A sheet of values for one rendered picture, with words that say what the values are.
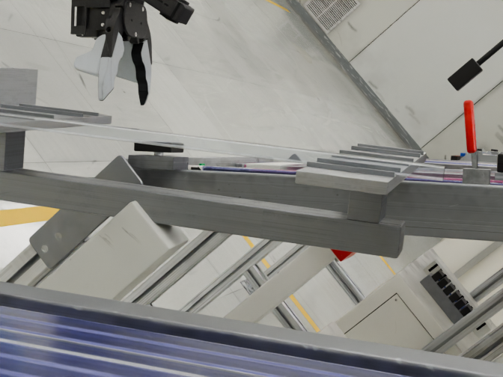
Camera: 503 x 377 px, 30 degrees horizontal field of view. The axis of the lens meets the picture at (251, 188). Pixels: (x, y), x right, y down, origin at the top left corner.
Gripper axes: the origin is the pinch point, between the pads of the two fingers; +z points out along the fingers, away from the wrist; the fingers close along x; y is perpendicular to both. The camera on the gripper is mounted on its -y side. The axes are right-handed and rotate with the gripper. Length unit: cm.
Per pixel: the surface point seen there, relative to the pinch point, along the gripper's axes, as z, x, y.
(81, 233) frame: 16.9, 14.4, -1.3
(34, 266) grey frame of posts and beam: 21.7, 13.9, 5.4
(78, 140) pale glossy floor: 7, -162, 96
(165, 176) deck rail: 9.6, 10.0, -10.2
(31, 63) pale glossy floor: -19, -170, 120
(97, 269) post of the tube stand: 17.9, 35.1, -14.3
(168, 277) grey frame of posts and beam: 34, -60, 19
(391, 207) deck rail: 11.8, 10.0, -38.5
